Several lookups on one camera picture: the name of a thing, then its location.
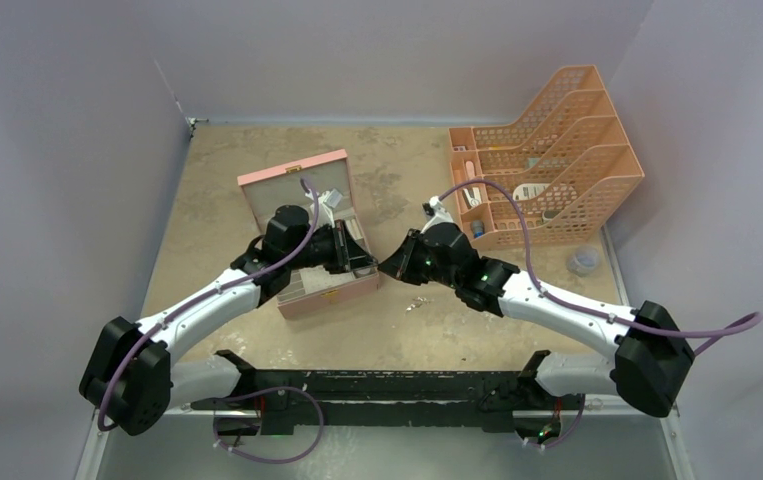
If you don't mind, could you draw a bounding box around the pink jewelry box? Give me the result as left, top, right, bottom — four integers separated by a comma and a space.
235, 149, 380, 319

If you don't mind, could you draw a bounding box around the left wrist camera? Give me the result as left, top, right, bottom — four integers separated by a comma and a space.
318, 189, 343, 224

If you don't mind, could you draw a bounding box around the orange mesh file organizer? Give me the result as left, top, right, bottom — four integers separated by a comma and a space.
449, 65, 644, 250

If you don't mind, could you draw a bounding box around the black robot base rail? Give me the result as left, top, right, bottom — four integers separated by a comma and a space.
192, 350, 581, 436

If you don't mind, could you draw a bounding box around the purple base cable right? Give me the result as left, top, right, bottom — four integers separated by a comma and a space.
521, 394, 586, 452

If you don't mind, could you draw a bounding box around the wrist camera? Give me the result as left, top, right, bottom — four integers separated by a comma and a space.
318, 189, 343, 224
420, 196, 455, 233

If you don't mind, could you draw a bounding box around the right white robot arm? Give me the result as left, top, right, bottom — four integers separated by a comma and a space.
379, 223, 695, 418

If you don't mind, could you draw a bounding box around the white stapler in organizer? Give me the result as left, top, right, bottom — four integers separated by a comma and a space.
463, 186, 482, 209

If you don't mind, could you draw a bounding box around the clear plastic cup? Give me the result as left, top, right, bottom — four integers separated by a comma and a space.
566, 245, 602, 277

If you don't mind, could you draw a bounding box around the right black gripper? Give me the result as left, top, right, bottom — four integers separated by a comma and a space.
380, 229, 460, 288

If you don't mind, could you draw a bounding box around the white label card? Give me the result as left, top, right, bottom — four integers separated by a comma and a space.
512, 183, 549, 201

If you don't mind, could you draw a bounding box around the rhinestone earring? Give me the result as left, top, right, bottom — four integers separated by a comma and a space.
405, 297, 431, 313

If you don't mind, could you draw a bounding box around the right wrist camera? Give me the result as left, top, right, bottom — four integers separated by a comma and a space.
420, 196, 455, 233

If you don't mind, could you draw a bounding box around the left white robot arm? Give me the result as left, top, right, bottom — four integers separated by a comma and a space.
78, 205, 377, 435

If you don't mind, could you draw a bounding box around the small blue capped bottle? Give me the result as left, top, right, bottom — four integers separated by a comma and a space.
470, 220, 485, 238

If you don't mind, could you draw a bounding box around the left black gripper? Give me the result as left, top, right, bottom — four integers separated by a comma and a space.
286, 219, 377, 275

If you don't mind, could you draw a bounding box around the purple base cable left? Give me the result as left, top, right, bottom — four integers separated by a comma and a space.
212, 386, 325, 465

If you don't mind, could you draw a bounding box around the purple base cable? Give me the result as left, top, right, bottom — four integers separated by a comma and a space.
212, 386, 325, 465
521, 394, 586, 452

